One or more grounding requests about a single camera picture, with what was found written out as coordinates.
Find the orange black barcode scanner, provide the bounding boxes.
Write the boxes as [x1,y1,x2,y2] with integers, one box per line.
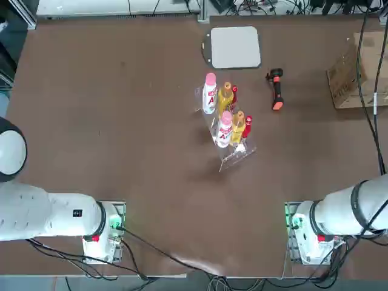
[265,68,285,112]

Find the brown cardboard box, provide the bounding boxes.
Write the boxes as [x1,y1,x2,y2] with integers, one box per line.
[326,30,388,109]

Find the white bottle with pink cap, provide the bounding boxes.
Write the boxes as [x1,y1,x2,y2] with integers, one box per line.
[202,72,219,115]
[215,110,233,149]

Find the yellow drink bottle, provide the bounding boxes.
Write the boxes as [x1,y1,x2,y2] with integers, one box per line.
[216,81,234,113]
[230,110,246,147]

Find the clear acrylic bottle shelf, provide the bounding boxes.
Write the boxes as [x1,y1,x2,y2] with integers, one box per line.
[193,85,258,173]

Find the black base power cable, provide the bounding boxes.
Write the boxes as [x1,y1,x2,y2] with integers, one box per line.
[116,226,219,275]

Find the white pad with black frame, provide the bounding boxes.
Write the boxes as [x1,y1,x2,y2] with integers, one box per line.
[201,25,263,70]

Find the thick aluminium profile rail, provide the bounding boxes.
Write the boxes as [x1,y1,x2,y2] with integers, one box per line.
[36,0,201,19]

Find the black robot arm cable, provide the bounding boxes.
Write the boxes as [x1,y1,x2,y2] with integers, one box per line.
[356,5,386,176]

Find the black cable with white tag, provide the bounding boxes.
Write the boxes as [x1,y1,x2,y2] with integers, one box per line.
[372,39,388,128]

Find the short aluminium profile post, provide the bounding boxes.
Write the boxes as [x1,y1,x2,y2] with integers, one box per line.
[7,0,39,30]

